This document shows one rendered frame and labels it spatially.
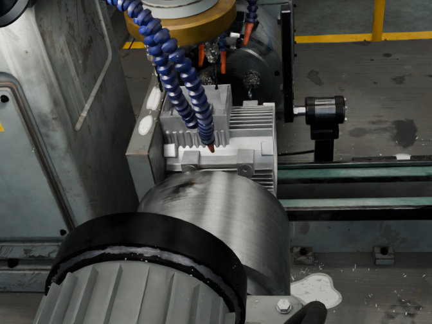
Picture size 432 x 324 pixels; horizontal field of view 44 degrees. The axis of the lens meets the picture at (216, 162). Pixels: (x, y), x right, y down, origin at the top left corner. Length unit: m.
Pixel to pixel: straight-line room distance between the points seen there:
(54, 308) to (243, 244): 0.34
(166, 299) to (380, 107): 1.20
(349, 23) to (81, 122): 2.98
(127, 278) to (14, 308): 0.78
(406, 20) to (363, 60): 2.08
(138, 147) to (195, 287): 0.49
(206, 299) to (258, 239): 0.30
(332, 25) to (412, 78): 2.11
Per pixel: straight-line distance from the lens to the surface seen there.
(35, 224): 1.02
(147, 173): 0.91
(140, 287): 0.43
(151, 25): 0.67
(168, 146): 0.98
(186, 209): 0.74
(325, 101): 1.14
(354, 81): 1.65
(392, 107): 1.55
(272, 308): 0.63
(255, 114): 0.99
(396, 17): 3.86
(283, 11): 1.02
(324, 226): 1.09
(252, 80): 1.16
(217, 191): 0.76
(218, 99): 1.03
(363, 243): 1.14
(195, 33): 0.82
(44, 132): 0.87
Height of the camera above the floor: 1.68
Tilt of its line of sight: 40 degrees down
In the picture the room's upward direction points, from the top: 8 degrees counter-clockwise
